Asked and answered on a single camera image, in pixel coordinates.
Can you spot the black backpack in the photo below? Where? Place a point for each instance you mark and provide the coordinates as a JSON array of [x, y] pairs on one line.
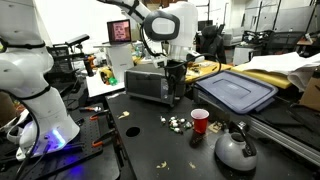
[[211, 43]]

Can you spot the yellow wooden table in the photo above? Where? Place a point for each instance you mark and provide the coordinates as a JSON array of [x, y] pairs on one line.
[[208, 68]]

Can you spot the black camera bar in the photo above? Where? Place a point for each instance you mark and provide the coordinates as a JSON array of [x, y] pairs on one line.
[[77, 39]]

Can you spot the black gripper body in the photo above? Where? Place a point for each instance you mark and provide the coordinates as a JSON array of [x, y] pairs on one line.
[[176, 75]]

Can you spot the aluminium frame table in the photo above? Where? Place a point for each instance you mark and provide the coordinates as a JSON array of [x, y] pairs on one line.
[[283, 138]]

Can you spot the gray couch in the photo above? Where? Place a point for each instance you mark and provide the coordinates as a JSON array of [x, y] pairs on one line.
[[233, 36]]

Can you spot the small green object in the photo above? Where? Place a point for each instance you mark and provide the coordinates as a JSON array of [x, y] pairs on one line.
[[113, 81]]

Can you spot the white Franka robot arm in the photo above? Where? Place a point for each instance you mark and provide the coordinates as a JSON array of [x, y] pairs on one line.
[[36, 100]]

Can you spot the red plastic cup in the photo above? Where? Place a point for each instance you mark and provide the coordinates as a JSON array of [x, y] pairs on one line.
[[200, 121]]

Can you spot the white paper stack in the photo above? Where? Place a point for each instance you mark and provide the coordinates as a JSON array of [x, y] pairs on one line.
[[280, 63]]

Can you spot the white pedestal box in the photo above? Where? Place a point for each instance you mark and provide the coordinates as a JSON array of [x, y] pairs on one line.
[[120, 61]]

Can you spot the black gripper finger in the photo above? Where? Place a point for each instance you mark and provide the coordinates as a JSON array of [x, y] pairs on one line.
[[172, 96], [180, 96]]

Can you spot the white cabinet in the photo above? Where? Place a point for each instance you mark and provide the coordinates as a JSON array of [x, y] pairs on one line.
[[243, 55]]

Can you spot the orange black drill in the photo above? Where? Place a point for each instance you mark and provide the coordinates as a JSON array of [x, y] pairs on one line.
[[88, 65]]

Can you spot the white board sheet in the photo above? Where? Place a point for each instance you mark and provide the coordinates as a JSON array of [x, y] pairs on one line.
[[100, 88]]

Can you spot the gray toaster oven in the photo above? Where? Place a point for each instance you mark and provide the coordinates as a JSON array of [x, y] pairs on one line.
[[145, 83]]

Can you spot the yellow foam pad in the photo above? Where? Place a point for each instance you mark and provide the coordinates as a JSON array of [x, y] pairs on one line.
[[266, 78]]

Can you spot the blue plastic bin lid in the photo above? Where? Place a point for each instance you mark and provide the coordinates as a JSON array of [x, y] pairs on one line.
[[233, 90]]

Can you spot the small display screen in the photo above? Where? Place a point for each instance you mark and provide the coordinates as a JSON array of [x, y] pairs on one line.
[[119, 31]]

